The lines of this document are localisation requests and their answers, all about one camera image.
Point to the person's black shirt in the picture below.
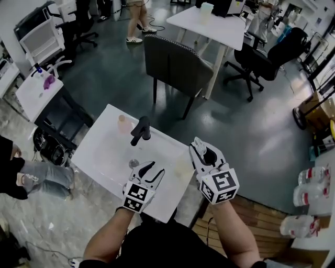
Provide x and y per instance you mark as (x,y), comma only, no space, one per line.
(167,248)

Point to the black office chair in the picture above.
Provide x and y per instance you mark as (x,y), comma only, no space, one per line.
(267,62)
(81,23)

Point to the white side table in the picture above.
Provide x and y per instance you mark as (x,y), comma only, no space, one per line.
(34,96)

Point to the group of water bottles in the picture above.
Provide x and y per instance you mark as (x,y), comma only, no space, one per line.
(308,244)

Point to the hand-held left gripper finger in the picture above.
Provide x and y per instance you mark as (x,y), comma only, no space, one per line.
(138,171)
(156,181)

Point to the grey desk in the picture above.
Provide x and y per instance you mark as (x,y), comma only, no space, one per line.
(70,115)

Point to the person's left forearm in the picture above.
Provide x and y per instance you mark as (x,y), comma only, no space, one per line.
(104,238)

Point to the metal sink drain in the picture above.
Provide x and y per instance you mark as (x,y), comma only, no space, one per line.
(133,163)

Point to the translucent plastic container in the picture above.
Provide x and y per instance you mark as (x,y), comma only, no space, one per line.
(206,13)

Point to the brown cardboard box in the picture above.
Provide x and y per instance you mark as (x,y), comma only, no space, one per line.
(322,115)

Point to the wooden slatted pallet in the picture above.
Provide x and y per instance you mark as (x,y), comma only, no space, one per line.
(248,233)

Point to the white chair base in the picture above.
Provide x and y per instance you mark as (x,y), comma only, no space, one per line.
(58,65)

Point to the white power strip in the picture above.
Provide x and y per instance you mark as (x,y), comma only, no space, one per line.
(74,262)

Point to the black box printer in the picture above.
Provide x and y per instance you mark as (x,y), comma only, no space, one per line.
(217,6)

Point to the black backpack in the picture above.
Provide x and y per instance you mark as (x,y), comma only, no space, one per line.
(53,149)

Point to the black standing fan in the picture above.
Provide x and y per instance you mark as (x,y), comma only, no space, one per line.
(299,119)

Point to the white sink basin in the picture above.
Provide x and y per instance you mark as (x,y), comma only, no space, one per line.
(104,162)

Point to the clear pump bottle yellow label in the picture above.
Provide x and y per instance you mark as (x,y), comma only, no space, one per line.
(183,167)

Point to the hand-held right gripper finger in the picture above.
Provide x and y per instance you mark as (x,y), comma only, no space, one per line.
(220,158)
(197,165)

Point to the black faucet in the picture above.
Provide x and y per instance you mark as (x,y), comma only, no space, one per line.
(142,128)

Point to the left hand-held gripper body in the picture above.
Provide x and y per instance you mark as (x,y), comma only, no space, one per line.
(137,196)

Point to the person's right forearm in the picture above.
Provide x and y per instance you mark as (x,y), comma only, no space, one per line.
(235,233)

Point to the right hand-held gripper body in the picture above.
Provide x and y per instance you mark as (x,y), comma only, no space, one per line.
(220,185)

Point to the purple plastic item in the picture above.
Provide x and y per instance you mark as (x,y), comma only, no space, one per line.
(49,82)

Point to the grey upholstered chair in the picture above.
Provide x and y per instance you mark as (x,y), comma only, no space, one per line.
(175,68)

